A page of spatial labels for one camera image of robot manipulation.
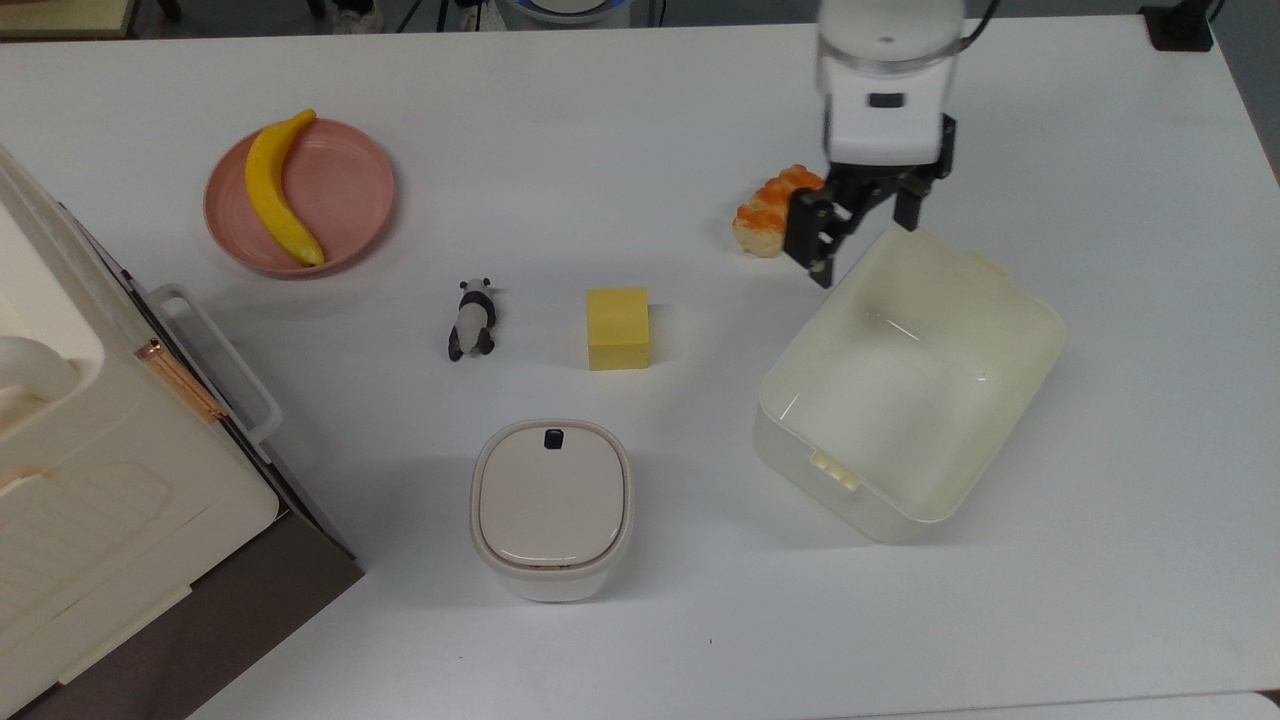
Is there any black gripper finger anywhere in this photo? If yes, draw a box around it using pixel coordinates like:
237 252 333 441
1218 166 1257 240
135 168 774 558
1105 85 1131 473
783 184 852 289
893 171 947 233

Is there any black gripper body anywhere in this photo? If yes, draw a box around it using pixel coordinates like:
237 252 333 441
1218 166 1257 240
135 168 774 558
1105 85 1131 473
825 115 958 217

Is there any white plastic box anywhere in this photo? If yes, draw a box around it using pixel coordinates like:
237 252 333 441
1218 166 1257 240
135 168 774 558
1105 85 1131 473
752 226 1067 546

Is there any bread roll toy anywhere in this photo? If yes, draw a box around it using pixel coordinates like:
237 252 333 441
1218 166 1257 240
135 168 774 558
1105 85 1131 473
732 164 827 259

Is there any yellow cube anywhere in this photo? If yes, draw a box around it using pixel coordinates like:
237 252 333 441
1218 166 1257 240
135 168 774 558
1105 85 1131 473
586 287 652 372

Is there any black table clamp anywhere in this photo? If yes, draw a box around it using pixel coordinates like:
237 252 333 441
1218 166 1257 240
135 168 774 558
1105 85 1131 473
1140 0 1216 51

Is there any panda toy figure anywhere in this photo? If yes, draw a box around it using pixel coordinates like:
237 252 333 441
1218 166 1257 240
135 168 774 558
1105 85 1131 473
447 277 498 362

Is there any beige lidded bin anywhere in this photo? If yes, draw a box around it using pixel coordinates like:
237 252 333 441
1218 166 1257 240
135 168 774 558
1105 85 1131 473
470 418 635 603

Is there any pink plate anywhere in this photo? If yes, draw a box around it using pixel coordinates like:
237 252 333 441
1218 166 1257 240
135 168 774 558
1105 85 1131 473
203 120 397 279

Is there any yellow toy banana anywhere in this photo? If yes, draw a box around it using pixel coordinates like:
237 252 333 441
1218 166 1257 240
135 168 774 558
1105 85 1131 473
245 108 327 268

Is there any copper latch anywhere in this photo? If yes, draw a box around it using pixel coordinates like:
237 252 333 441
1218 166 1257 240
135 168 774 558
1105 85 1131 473
135 338 227 424

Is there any wooden board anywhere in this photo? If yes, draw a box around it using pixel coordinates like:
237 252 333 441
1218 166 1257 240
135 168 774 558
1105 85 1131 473
0 0 139 39

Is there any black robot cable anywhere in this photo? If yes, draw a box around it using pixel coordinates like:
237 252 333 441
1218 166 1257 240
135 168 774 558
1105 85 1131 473
955 0 1001 56

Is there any white drawer handle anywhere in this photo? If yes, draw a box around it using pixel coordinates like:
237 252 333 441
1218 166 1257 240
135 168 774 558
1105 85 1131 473
148 284 284 446

